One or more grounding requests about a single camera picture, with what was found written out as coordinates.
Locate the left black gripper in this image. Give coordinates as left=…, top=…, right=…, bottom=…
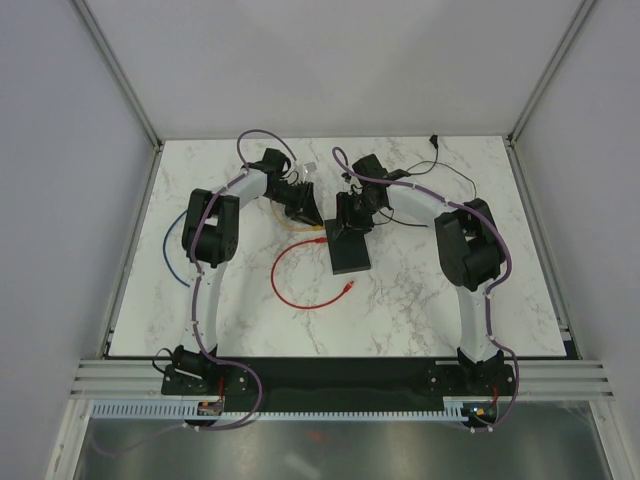
left=265, top=182, right=323, bottom=229

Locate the yellow ethernet cable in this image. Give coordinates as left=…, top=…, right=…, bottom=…
left=272, top=199, right=326, bottom=232

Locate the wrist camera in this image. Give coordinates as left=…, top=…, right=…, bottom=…
left=351, top=154, right=410, bottom=186
left=259, top=148, right=305, bottom=177

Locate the white slotted cable duct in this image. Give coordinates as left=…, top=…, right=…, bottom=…
left=90, top=397, right=496, bottom=422

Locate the left aluminium corner post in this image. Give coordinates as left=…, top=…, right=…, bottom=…
left=69, top=0, right=163, bottom=151

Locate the blue ethernet cable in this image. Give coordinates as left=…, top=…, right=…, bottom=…
left=162, top=209, right=194, bottom=289

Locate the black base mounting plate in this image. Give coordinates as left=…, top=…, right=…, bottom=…
left=165, top=357, right=516, bottom=411

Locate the aluminium corner post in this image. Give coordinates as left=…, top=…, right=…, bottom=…
left=69, top=0, right=163, bottom=151
left=504, top=0, right=600, bottom=148

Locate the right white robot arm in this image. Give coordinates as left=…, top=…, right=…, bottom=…
left=325, top=182, right=511, bottom=394

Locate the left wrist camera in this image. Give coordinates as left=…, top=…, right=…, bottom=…
left=259, top=148, right=305, bottom=177

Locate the right aluminium corner post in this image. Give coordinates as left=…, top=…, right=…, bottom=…
left=504, top=0, right=600, bottom=148

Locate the aluminium frame rail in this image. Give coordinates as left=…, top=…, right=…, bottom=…
left=70, top=359, right=613, bottom=401

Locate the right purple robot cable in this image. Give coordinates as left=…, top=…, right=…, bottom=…
left=331, top=146, right=524, bottom=435

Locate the black power cord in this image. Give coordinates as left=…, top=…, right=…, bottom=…
left=377, top=133, right=479, bottom=229

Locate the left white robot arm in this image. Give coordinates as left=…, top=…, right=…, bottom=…
left=161, top=148, right=323, bottom=395

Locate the black network switch box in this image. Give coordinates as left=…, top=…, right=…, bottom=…
left=325, top=219, right=371, bottom=275

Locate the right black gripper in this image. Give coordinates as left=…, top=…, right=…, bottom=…
left=333, top=191, right=382, bottom=241

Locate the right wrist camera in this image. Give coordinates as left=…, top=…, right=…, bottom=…
left=351, top=154, right=410, bottom=186

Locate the red ethernet cable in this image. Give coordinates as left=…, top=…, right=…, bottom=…
left=269, top=235, right=357, bottom=307

